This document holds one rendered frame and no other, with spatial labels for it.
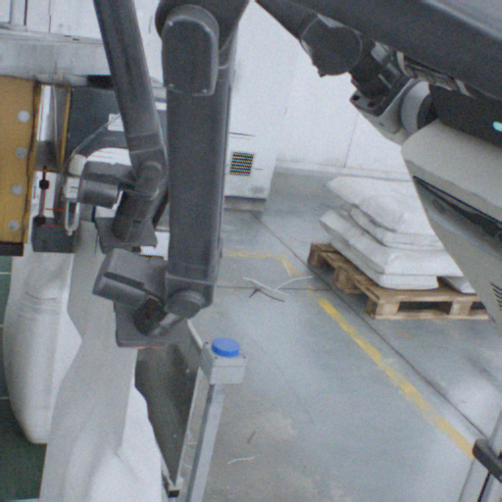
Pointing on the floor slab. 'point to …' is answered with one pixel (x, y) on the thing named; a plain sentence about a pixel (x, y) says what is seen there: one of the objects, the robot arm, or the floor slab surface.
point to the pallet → (355, 280)
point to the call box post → (205, 441)
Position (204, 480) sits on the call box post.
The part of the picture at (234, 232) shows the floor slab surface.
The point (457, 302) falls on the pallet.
